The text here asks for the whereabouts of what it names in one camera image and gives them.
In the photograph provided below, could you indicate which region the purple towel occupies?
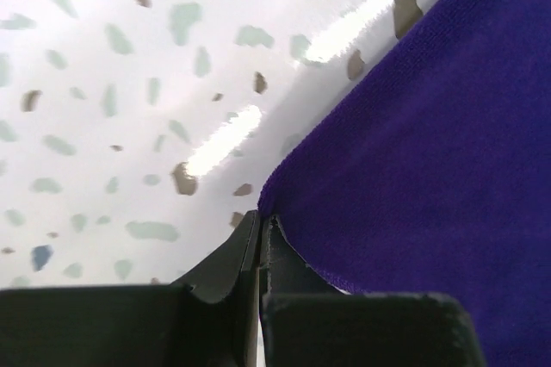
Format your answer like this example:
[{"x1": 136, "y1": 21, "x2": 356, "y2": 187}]
[{"x1": 258, "y1": 0, "x2": 550, "y2": 366}]

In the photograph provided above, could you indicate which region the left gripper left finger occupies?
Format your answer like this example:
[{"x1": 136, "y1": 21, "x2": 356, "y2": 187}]
[{"x1": 1, "y1": 211, "x2": 261, "y2": 366}]

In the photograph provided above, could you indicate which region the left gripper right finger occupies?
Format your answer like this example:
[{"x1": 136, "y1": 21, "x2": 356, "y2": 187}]
[{"x1": 259, "y1": 216, "x2": 486, "y2": 367}]

